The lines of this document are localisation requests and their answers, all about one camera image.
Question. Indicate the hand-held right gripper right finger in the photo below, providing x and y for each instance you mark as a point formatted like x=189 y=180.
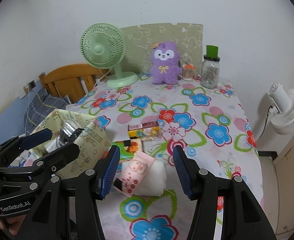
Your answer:
x=184 y=172

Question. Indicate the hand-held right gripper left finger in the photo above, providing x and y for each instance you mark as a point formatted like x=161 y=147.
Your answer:
x=109 y=172

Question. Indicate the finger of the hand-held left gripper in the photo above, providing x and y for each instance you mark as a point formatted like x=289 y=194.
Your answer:
x=61 y=155
x=36 y=136

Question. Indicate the black plastic bag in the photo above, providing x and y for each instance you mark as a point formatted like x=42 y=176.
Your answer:
x=69 y=131

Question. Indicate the white packet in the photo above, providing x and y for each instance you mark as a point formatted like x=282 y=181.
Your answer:
x=157 y=177

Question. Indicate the green and orange tissue packet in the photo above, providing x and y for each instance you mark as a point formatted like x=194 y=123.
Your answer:
x=133 y=148

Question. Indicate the yellow printed fabric storage box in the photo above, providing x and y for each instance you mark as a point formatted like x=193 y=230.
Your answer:
x=91 y=135

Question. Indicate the brown and yellow snack box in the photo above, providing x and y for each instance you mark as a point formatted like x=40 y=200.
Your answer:
x=144 y=130

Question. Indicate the person's left hand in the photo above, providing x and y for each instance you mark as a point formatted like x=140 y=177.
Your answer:
x=10 y=226

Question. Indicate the grey plaid pillow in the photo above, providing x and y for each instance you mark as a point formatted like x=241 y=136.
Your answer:
x=49 y=105

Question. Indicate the floral tablecloth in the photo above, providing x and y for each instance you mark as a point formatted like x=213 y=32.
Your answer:
x=199 y=120

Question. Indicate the wooden bed headboard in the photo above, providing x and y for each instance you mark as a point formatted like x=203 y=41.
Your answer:
x=66 y=80

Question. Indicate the toothpick jar with orange lid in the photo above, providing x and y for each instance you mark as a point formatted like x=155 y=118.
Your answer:
x=188 y=73

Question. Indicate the glass jar with green lid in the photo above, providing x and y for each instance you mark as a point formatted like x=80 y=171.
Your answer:
x=210 y=72

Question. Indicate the purple plush toy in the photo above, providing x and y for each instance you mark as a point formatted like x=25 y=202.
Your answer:
x=164 y=70

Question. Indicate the green desk fan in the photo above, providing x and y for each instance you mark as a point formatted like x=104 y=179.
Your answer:
x=99 y=48

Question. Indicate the beige door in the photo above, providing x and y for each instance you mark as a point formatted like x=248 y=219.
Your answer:
x=292 y=185

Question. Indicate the white floor fan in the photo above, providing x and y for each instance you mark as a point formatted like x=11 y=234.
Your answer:
x=291 y=110

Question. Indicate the green printed board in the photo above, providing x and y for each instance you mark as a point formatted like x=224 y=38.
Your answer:
x=142 y=37

